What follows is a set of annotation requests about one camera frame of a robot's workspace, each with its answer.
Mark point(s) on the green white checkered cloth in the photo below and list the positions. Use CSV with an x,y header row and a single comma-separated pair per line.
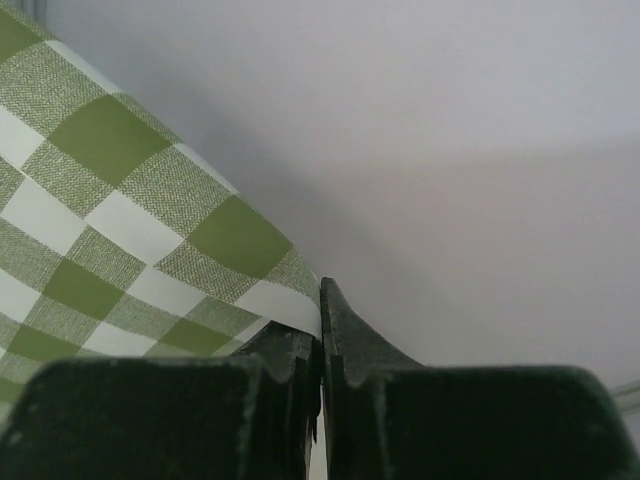
x,y
117,239

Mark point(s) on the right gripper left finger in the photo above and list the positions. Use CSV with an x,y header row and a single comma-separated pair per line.
x,y
247,415

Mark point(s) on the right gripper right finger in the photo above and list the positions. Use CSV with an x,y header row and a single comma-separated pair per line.
x,y
389,417

